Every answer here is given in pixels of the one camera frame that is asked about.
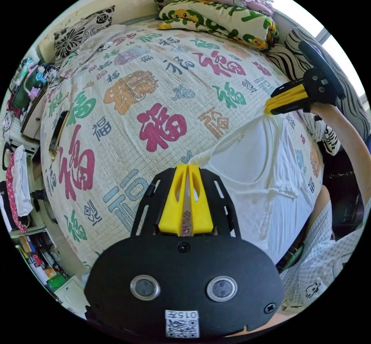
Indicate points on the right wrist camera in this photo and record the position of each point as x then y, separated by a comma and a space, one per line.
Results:
320, 59

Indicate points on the desk with toys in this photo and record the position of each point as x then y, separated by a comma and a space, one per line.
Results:
27, 94

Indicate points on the black flower print pillow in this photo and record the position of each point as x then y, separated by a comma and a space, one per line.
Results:
84, 30

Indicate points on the shelf with books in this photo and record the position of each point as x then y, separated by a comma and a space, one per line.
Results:
40, 257

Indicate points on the white t-shirt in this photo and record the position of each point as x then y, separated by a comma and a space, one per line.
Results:
261, 175

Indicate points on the bed with printed quilt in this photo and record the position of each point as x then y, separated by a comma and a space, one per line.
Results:
121, 123

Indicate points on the rack with hanging clothes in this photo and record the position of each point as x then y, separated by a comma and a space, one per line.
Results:
18, 187

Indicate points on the zebra print pillow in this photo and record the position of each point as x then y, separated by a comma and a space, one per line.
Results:
285, 59

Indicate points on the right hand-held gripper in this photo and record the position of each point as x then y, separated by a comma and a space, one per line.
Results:
320, 87

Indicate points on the black phone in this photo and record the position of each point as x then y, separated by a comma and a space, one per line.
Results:
58, 132

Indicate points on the person's right forearm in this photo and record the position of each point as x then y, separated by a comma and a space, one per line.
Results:
350, 141

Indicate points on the striped black white garment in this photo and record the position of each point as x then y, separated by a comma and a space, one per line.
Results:
329, 139

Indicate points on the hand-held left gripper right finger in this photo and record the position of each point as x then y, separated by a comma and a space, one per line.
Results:
203, 207

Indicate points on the person's right hand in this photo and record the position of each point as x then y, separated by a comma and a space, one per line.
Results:
317, 109

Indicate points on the white cabinet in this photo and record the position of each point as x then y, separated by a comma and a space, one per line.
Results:
71, 294

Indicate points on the window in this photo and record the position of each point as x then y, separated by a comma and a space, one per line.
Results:
289, 4

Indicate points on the person's body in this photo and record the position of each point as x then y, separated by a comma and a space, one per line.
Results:
318, 259

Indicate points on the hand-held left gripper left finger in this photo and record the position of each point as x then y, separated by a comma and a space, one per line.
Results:
173, 204

